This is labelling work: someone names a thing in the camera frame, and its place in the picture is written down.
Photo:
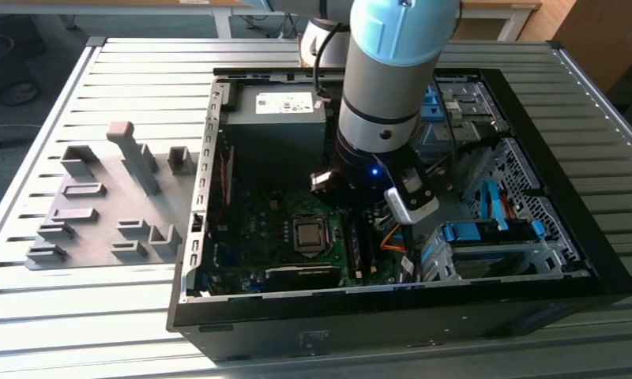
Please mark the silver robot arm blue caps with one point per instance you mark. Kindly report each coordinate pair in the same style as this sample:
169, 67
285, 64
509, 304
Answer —
384, 98

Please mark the silver CPU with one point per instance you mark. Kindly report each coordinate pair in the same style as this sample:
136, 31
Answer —
309, 235

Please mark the grey power supply unit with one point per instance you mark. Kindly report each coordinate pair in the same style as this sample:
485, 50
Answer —
273, 146

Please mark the blue empty disk carrier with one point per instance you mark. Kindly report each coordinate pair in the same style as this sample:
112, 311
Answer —
432, 106

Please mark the tall grey drive cage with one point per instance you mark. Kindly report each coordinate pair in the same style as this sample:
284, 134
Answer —
468, 134

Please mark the green motherboard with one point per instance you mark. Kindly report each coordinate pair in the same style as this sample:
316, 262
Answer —
262, 237

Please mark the blue carrier with disk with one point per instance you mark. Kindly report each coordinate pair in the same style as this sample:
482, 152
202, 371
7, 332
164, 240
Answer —
468, 232

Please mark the black graphics card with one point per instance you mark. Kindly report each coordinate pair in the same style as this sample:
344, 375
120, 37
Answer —
300, 278

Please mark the black open PC case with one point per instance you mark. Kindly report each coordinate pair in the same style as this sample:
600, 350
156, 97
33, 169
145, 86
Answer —
346, 327

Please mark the low grey drive cage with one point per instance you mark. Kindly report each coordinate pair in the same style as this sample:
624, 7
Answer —
548, 256

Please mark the grey parts rack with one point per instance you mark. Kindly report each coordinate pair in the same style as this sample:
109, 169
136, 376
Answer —
110, 205

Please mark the white-framed wooden desk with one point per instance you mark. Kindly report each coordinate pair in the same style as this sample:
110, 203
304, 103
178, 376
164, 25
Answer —
500, 4

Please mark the wooden cabinet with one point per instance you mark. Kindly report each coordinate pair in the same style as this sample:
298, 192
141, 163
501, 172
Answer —
611, 31

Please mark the black wheeled cart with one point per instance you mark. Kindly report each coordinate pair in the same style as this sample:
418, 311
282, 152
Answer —
10, 59

